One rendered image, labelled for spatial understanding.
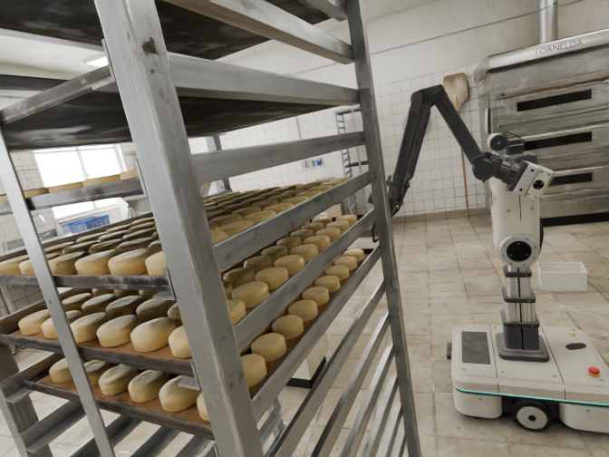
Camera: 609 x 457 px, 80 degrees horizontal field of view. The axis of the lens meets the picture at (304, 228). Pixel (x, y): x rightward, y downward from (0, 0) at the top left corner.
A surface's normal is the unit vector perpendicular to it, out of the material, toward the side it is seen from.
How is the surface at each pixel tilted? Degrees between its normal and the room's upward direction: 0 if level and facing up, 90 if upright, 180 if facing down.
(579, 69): 90
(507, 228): 101
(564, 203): 90
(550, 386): 31
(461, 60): 90
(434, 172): 90
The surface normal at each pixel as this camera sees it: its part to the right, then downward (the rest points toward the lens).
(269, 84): 0.89, -0.06
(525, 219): -0.34, 0.44
